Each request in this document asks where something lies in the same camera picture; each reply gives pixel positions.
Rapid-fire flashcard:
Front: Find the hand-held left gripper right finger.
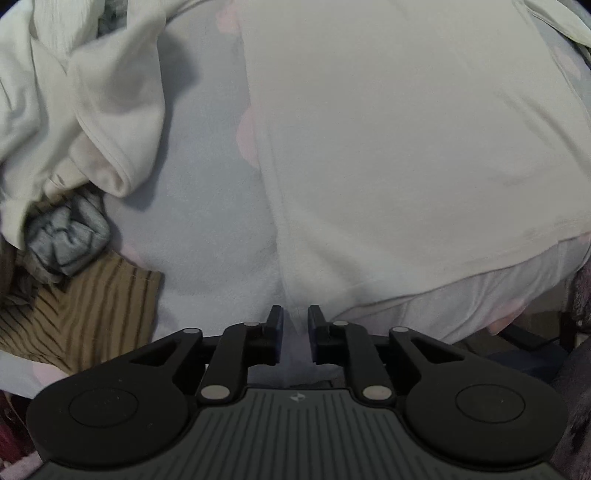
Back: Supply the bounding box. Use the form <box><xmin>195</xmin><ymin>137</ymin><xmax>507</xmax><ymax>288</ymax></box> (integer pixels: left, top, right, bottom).
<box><xmin>308</xmin><ymin>305</ymin><xmax>465</xmax><ymax>409</ymax></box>

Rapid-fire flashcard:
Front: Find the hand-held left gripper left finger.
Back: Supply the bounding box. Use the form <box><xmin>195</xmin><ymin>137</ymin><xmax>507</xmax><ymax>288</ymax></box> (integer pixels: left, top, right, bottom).
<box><xmin>124</xmin><ymin>305</ymin><xmax>284</xmax><ymax>409</ymax></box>

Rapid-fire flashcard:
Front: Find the white shirt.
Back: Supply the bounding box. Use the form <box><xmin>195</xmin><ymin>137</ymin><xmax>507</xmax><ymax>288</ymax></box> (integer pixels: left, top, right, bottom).
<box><xmin>231</xmin><ymin>0</ymin><xmax>591</xmax><ymax>333</ymax></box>
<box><xmin>0</xmin><ymin>9</ymin><xmax>169</xmax><ymax>252</ymax></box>

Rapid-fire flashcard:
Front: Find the polka dot bed sheet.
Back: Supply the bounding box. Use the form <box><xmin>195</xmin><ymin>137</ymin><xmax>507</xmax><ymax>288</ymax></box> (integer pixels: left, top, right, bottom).
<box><xmin>0</xmin><ymin>0</ymin><xmax>591</xmax><ymax>402</ymax></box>

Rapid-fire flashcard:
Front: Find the brown striped cloth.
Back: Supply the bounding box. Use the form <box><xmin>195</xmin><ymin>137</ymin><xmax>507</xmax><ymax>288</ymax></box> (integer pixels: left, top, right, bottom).
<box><xmin>0</xmin><ymin>256</ymin><xmax>164</xmax><ymax>374</ymax></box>

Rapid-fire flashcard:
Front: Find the black angled bar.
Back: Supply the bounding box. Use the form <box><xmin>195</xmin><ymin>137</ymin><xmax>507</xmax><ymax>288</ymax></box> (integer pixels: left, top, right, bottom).
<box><xmin>501</xmin><ymin>323</ymin><xmax>575</xmax><ymax>354</ymax></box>

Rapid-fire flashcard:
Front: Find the grey patterned garment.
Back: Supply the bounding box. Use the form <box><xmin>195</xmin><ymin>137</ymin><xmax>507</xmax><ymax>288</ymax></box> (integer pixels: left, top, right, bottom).
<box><xmin>18</xmin><ymin>196</ymin><xmax>112</xmax><ymax>282</ymax></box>

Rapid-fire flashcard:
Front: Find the white ribbed garment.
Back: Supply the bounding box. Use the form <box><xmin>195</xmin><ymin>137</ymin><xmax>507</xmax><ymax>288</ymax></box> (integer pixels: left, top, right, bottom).
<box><xmin>18</xmin><ymin>0</ymin><xmax>112</xmax><ymax>56</ymax></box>

